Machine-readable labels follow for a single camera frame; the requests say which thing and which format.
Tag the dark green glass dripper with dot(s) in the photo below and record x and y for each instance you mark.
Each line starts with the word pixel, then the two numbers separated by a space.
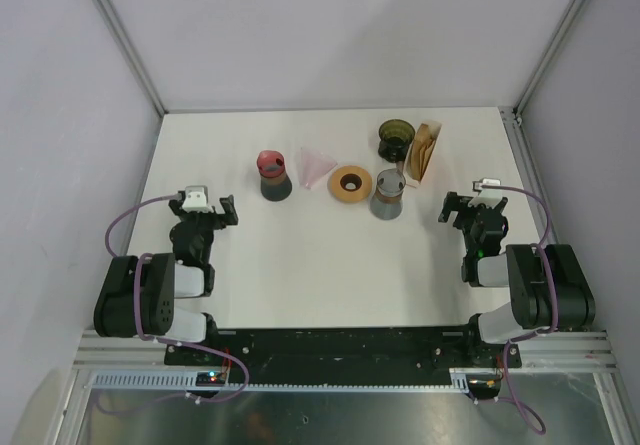
pixel 395 137

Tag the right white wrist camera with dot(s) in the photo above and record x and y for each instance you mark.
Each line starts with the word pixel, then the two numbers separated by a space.
pixel 487 191

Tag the aluminium frame rail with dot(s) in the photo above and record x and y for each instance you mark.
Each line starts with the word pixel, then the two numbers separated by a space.
pixel 256 348

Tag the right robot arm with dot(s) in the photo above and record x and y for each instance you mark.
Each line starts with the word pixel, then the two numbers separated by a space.
pixel 548 291

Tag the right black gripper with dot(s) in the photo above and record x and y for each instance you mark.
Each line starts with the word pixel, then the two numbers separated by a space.
pixel 457 203

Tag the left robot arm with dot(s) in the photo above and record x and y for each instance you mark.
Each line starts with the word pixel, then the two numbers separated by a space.
pixel 139 293

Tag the grey slotted cable duct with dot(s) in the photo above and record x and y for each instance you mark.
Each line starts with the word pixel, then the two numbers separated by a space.
pixel 201 381

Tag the coffee filter box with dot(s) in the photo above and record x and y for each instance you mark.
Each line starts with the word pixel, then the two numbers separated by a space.
pixel 420 152

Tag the wooden dripper ring holder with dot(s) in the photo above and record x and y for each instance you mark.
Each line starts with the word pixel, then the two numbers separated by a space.
pixel 350 184

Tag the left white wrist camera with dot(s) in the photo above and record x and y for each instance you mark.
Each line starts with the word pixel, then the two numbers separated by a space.
pixel 196 199

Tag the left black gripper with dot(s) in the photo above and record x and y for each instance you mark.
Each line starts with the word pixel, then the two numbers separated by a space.
pixel 220 220

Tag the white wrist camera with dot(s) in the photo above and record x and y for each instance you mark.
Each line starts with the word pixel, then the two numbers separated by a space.
pixel 196 199
pixel 487 191

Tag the red-rimmed glass carafe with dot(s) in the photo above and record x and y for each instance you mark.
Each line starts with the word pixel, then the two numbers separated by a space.
pixel 275 183

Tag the grey glass carafe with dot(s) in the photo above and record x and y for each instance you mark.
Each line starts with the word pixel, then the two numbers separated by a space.
pixel 386 202

